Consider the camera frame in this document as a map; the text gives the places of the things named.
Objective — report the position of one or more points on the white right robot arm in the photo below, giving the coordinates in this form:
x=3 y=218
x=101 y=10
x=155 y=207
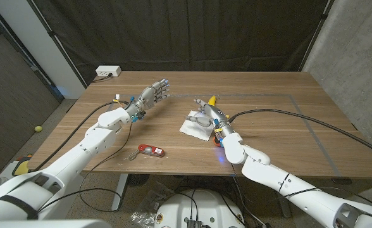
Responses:
x=287 y=183

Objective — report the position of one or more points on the black backdrop curtain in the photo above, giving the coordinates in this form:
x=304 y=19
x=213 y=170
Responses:
x=189 y=35

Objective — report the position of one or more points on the yellow and black device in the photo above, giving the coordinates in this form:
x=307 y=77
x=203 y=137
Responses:
x=22 y=167

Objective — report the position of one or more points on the clear plastic measuring cup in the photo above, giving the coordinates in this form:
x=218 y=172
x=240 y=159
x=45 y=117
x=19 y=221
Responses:
x=199 y=114

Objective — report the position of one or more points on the red toy pocket knife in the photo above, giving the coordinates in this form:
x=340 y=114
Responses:
x=152 y=150

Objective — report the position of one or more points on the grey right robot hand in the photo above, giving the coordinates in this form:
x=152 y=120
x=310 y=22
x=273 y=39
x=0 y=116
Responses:
x=216 y=115

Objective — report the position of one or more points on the clear plastic bag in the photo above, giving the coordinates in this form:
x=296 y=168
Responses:
x=148 y=207

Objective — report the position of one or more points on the yellow toy banana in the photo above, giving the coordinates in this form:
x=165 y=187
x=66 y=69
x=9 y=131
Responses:
x=212 y=100

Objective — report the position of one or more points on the white table leg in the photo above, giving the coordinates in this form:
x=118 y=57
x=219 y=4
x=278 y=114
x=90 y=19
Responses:
x=120 y=193

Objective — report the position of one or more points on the orange ball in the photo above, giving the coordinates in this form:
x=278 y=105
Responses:
x=217 y=142

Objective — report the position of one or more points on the white power strip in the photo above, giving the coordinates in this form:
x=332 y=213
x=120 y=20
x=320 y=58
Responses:
x=107 y=71

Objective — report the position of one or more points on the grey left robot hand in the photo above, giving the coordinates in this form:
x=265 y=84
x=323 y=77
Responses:
x=146 y=98

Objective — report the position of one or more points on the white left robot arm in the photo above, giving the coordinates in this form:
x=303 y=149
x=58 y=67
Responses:
x=75 y=156

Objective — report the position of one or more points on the black backdrop stand pole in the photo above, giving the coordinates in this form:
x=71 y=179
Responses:
x=315 y=35
x=58 y=42

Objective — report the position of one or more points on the grey table leg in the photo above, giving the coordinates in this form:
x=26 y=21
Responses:
x=284 y=206

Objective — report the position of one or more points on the yellow-green tennis ball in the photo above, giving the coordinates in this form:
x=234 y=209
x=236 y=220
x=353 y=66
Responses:
x=38 y=129

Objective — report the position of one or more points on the white paper napkin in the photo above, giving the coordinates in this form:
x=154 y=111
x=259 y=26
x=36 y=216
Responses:
x=195 y=129

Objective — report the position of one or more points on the white robot torso base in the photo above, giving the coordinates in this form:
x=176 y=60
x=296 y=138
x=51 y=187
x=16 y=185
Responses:
x=202 y=206

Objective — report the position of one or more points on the black ribbed round object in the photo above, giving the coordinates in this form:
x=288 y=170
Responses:
x=138 y=180

